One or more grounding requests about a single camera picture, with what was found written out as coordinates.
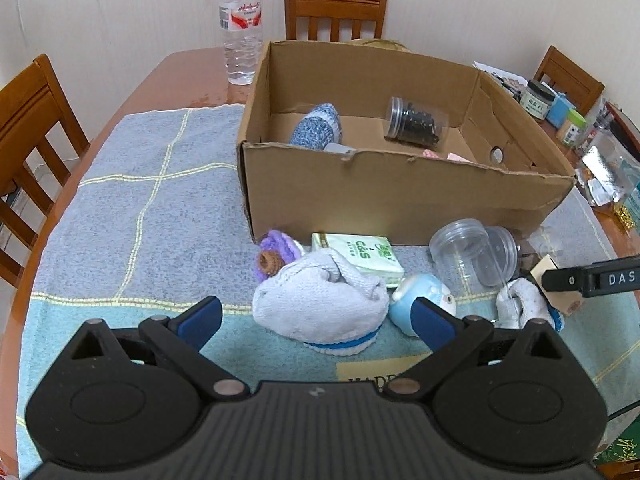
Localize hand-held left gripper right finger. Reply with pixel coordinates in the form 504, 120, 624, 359
386, 296, 591, 402

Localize small pink carton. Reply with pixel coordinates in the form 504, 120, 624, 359
420, 149, 473, 163

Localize stack of white papers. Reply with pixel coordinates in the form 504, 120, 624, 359
472, 60, 526, 96

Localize wooden slat-back chair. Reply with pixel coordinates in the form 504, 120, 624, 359
283, 0, 389, 42
0, 54, 92, 291
534, 45, 606, 116

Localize glass jar with black lid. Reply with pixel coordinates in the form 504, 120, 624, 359
520, 79, 557, 121

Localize blue knit sock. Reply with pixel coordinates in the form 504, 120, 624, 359
290, 102, 344, 151

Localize red phone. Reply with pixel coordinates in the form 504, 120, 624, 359
602, 101, 640, 141

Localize clear plastic container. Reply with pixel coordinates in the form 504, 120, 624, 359
580, 130, 640, 206

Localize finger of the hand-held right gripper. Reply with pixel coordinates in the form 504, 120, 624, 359
542, 266, 591, 295

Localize white sock with blue band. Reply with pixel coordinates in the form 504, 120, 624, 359
251, 250, 390, 357

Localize green and white tissue pack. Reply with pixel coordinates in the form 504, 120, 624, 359
311, 232, 405, 288

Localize gold pins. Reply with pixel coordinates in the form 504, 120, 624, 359
612, 202, 640, 231

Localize white sock with blue cuff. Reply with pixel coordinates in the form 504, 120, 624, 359
496, 277, 563, 333

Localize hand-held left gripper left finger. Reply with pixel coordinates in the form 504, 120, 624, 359
52, 296, 249, 402

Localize small blue box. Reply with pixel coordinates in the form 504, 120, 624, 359
546, 92, 578, 128

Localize clear plastic water bottle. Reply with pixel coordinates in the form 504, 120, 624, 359
218, 0, 264, 86

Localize jar with green lid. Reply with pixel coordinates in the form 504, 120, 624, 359
557, 109, 587, 148

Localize green printed bag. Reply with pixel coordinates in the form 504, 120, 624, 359
595, 437, 640, 468

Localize yellow paper card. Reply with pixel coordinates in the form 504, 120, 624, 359
336, 355, 431, 393

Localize silver blister packs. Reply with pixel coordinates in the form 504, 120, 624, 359
575, 146, 626, 206

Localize cardboard box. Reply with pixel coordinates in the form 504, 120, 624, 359
236, 40, 577, 247

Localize blue round figurine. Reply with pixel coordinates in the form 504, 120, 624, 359
389, 272, 457, 338

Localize clear plastic jar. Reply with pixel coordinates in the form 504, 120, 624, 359
429, 218, 518, 288

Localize small beige carton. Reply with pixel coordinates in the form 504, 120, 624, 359
530, 255, 586, 317

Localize clear jar with dark contents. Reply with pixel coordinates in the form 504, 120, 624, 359
384, 96, 450, 150

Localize blue checked towel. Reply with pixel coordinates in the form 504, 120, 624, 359
17, 104, 640, 466

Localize purple knit doll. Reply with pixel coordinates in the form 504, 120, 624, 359
255, 230, 305, 281

